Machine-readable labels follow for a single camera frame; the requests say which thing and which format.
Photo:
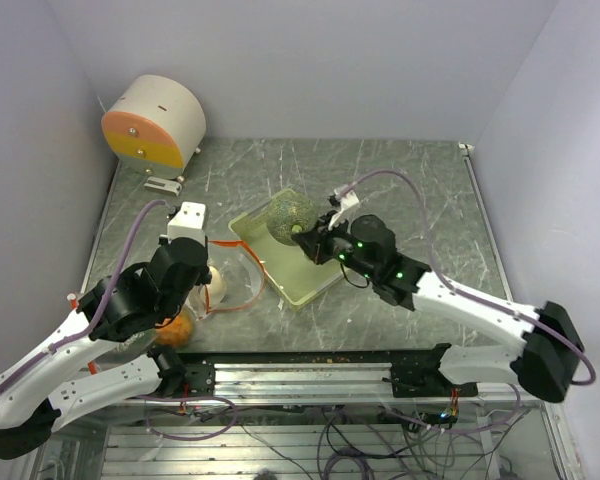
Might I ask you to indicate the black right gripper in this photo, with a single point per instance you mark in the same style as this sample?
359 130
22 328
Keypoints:
315 243

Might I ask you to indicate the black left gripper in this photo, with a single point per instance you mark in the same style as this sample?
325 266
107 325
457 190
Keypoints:
203 277

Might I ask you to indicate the green netted toy melon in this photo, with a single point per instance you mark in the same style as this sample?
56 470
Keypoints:
290 213

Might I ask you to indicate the white toy garlic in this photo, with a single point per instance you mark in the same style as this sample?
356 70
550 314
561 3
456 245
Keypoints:
217 288

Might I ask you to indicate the spare clear zip bag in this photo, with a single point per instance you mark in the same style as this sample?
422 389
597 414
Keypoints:
243 272

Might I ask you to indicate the orange toy pineapple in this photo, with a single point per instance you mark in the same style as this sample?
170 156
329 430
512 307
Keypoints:
177 331

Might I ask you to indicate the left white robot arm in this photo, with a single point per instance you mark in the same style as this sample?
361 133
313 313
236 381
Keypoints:
42 393

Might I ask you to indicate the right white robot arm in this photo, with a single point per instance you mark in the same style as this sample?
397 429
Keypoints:
536 347

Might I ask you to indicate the pale green plastic basket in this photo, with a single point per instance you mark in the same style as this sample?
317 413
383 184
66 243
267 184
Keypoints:
296 279

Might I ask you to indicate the beige drum orange yellow face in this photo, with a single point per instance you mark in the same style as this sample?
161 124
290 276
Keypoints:
155 127

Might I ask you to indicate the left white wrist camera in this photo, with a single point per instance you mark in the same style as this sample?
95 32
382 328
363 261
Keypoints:
188 222

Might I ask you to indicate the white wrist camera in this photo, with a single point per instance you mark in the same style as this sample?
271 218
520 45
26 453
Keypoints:
188 222
345 202

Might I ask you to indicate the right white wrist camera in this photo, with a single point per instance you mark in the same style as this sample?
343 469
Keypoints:
345 202

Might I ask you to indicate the small white bracket block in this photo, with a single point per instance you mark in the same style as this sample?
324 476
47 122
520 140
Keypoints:
163 186

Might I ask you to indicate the aluminium rail frame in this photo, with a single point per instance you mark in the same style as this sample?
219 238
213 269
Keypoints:
317 377

